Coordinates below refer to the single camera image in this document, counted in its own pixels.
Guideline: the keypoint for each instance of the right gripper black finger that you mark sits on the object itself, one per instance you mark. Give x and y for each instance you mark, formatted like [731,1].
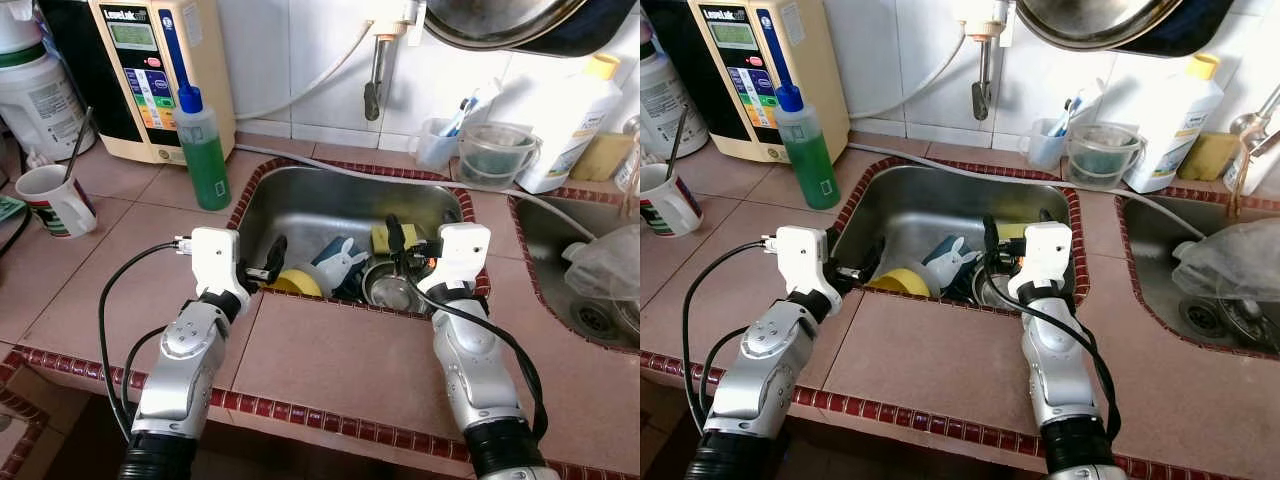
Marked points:
[397,245]
[1046,217]
[994,245]

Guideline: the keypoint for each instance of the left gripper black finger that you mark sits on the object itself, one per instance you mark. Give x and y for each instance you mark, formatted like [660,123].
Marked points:
[835,245]
[867,276]
[276,262]

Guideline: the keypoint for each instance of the yellow plastic bowl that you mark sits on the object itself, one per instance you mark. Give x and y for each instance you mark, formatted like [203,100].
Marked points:
[900,282]
[300,283]

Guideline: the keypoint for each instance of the shallow stainless steel bowl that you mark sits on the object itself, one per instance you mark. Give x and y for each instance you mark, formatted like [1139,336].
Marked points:
[990,295]
[390,292]

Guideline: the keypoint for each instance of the blue rabbit mug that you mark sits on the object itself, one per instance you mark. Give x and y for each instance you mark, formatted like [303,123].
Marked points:
[335,270]
[945,270]

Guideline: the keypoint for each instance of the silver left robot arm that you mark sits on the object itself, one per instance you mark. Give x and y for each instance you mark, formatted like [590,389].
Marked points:
[185,370]
[765,370]

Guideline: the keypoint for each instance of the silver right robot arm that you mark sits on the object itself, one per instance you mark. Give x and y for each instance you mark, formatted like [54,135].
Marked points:
[475,380]
[1060,380]

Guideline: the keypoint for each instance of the bright yellow sponge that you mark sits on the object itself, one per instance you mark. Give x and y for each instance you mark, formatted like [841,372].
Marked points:
[1012,232]
[380,238]

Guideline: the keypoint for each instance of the stainless steel sink basin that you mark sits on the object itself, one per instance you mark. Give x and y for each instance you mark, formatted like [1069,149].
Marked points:
[560,260]
[920,210]
[320,210]
[1160,290]

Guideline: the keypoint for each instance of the small clear toothbrush cup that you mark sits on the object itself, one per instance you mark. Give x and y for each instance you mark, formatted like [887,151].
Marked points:
[1045,145]
[435,145]

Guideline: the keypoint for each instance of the green dish soap bottle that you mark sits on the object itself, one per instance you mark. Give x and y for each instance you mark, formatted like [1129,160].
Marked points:
[810,170]
[205,170]

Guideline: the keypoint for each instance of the white bottle yellow cap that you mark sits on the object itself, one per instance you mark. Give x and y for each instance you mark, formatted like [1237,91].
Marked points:
[1175,130]
[570,130]

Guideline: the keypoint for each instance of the white printed mug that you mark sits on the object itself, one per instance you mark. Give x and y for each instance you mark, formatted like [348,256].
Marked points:
[60,205]
[670,205]

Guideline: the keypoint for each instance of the mustard yellow sponge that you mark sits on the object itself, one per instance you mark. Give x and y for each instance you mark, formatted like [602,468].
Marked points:
[1208,158]
[600,158]

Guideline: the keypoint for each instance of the brown cabinet front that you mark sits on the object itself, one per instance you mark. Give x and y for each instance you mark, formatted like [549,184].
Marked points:
[880,455]
[250,450]

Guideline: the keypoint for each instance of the beige water ionizer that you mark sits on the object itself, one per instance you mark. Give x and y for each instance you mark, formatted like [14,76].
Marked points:
[210,60]
[820,60]

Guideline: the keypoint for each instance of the dark metal spoon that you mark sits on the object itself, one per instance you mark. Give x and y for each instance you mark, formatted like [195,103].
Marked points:
[80,140]
[680,140]

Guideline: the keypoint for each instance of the clear plastic bag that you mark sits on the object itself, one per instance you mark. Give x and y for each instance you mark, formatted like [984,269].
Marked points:
[610,265]
[1230,260]

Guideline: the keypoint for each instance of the hanging steel wok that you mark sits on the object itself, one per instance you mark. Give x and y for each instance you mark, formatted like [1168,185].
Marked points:
[500,20]
[1100,20]

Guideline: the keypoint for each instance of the large white plastic jar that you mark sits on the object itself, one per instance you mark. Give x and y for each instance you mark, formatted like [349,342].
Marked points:
[40,100]
[675,100]

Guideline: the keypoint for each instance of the chrome gooseneck spout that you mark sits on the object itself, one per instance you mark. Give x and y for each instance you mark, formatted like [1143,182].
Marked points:
[1250,122]

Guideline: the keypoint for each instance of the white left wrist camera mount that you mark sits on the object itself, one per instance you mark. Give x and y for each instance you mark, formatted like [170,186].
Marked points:
[215,260]
[805,260]

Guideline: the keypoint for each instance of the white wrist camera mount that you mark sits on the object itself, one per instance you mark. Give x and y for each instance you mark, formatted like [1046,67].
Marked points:
[460,255]
[805,260]
[1045,255]
[215,260]

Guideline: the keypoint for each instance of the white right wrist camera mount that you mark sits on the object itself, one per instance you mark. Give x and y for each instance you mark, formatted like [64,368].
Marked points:
[460,255]
[1045,255]

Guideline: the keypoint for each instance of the chrome wall tap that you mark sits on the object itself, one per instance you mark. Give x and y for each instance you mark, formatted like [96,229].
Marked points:
[373,95]
[983,95]

